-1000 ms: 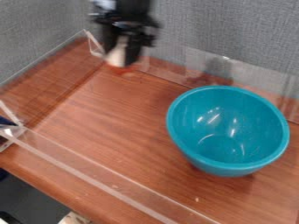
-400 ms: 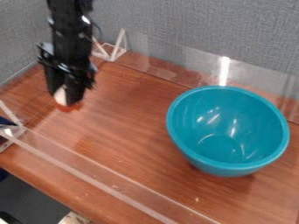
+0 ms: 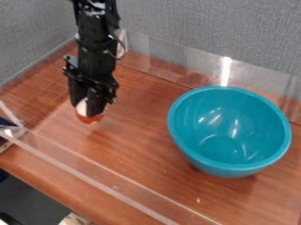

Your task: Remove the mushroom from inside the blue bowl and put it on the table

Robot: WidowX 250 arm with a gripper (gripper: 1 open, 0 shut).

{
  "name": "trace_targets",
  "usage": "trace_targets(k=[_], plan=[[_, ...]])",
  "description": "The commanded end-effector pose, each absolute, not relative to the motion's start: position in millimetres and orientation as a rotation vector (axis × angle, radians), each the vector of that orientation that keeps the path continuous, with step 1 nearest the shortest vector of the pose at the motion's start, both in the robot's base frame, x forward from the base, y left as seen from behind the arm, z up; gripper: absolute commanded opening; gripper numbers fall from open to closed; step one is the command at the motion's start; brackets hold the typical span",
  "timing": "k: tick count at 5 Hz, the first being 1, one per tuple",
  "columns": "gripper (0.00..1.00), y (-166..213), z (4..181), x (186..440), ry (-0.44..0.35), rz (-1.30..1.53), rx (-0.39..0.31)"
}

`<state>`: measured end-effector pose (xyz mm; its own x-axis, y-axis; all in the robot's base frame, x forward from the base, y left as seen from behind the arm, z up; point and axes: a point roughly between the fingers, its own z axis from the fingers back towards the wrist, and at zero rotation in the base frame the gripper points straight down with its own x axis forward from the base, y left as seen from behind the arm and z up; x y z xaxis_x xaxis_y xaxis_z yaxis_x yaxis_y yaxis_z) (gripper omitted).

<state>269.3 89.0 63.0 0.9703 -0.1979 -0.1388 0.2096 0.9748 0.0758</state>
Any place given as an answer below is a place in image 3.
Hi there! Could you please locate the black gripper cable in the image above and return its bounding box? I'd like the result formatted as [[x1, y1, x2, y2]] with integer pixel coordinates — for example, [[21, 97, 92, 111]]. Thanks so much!
[[107, 33, 128, 61]]

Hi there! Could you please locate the white brown toy mushroom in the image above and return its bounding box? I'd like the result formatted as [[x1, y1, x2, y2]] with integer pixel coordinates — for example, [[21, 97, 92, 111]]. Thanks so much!
[[75, 98, 104, 125]]

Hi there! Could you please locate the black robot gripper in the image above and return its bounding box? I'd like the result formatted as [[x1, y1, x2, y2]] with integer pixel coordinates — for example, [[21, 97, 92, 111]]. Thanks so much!
[[63, 43, 119, 117]]

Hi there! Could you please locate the clear acrylic barrier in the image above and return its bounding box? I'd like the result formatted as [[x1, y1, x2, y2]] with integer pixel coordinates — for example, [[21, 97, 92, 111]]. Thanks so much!
[[0, 36, 73, 87], [120, 31, 301, 125], [0, 100, 219, 225]]

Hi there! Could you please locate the clear acrylic left barrier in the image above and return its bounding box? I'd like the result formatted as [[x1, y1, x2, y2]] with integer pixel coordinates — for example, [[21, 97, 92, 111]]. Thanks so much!
[[0, 36, 73, 87]]

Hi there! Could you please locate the clear acrylic back barrier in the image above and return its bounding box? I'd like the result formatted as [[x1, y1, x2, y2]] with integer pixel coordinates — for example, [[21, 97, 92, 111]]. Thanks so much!
[[120, 31, 301, 125]]

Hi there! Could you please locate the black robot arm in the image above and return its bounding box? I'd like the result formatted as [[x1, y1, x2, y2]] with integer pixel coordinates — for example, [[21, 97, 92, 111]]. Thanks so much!
[[63, 0, 121, 118]]

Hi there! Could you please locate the clear acrylic front barrier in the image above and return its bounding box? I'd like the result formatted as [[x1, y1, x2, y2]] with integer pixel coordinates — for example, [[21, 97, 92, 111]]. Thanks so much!
[[0, 100, 219, 225]]

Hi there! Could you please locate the blue plastic bowl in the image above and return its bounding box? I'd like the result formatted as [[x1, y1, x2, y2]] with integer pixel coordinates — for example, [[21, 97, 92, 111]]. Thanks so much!
[[167, 86, 293, 178]]

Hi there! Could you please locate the clear acrylic corner bracket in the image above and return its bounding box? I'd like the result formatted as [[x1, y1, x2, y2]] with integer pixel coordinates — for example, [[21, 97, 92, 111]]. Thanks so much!
[[115, 28, 128, 60]]

